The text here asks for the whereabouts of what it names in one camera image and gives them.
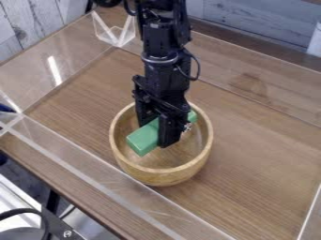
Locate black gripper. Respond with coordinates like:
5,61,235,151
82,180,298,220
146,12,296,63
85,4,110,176
132,54,191,148

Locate green rectangular block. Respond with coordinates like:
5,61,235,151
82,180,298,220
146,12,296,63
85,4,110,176
125,109,199,158

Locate brown wooden bowl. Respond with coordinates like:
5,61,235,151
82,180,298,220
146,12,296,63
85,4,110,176
109,103,212,187

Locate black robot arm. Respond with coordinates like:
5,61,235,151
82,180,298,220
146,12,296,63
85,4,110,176
92,0,191,148

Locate clear acrylic tray wall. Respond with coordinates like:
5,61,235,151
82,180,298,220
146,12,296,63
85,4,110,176
0,17,321,240

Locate black metal bracket with screw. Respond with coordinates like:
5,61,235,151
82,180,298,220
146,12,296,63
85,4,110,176
41,208,86,240

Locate black cable bottom left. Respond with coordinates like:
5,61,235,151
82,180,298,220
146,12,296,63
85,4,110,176
0,208,52,240

